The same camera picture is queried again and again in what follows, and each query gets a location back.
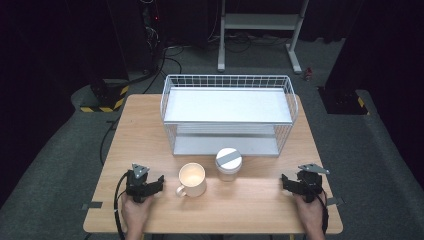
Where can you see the black equipment column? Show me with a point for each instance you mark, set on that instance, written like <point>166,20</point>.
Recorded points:
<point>150,33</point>

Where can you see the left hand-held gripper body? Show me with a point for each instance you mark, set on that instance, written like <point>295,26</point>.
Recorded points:
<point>136,183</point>

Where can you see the white metal stand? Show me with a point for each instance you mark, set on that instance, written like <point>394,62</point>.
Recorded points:
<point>260,21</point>

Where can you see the grey tape piece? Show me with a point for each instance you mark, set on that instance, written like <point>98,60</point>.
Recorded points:
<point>92,205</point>
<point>333,201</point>

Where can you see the person's left hand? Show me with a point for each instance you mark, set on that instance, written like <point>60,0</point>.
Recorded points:
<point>135,215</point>

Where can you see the black yellow striped stand base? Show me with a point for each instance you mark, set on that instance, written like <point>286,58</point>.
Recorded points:
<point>343,101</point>
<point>105,98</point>

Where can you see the cream ceramic mug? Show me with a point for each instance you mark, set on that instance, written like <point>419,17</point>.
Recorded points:
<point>195,188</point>

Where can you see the small red object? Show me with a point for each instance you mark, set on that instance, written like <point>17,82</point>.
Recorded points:
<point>308,74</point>

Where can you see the person's right hand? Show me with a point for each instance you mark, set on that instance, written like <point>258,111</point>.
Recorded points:
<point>311,216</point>

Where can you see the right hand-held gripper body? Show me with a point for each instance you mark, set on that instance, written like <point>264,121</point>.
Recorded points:
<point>310,185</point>

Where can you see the glass jar with white lid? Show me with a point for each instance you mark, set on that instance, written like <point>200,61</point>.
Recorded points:
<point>229,161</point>

